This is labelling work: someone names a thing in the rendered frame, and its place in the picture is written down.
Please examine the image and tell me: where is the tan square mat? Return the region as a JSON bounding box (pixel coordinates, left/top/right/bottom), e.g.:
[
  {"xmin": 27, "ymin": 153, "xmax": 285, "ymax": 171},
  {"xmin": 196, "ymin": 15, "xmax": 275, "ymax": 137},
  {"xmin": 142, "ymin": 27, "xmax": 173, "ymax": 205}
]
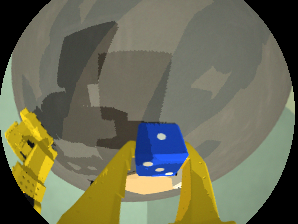
[{"xmin": 125, "ymin": 171, "xmax": 175, "ymax": 194}]

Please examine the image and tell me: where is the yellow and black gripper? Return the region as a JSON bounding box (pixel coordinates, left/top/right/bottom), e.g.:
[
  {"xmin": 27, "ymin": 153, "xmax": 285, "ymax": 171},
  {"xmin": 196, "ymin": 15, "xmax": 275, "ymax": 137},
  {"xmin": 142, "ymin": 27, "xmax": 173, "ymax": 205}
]
[{"xmin": 56, "ymin": 141, "xmax": 236, "ymax": 224}]

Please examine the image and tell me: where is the white die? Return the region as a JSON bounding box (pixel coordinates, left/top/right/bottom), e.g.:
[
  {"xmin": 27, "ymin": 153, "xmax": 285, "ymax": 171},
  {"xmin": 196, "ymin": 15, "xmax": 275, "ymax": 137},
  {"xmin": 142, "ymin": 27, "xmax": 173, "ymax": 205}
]
[{"xmin": 171, "ymin": 169, "xmax": 182, "ymax": 188}]

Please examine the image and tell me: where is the blue die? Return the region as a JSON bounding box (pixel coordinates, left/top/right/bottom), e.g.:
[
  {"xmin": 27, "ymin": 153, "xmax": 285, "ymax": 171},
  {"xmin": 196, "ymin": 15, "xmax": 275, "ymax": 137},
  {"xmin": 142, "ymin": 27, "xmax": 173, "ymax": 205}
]
[{"xmin": 135, "ymin": 123, "xmax": 189, "ymax": 177}]

